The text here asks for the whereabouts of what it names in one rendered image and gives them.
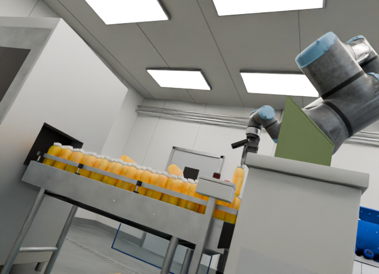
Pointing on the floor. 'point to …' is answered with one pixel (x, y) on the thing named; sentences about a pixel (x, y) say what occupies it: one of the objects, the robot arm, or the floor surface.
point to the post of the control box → (202, 236)
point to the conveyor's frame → (118, 215)
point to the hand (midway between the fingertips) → (241, 165)
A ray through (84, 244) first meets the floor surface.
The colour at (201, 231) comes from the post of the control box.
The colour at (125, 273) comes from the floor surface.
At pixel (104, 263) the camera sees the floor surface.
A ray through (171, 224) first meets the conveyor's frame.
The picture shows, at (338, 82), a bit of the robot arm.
